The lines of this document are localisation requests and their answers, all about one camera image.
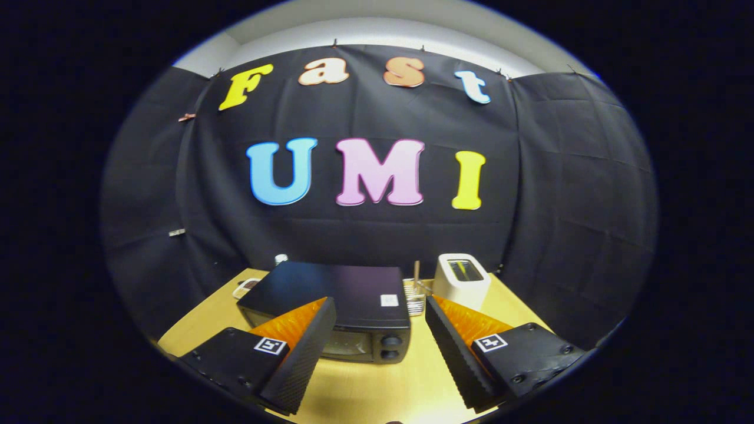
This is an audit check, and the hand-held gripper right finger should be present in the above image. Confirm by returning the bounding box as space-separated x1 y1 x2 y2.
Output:
424 296 587 413

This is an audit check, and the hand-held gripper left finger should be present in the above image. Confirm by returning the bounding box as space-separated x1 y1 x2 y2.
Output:
180 297 338 416

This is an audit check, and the black toaster oven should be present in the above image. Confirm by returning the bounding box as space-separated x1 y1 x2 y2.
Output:
236 261 412 364

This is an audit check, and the white pop-up toaster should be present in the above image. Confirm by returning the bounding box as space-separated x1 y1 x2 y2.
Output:
433 253 492 313

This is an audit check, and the small wire basket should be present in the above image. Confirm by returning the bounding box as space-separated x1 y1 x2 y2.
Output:
404 278 434 317

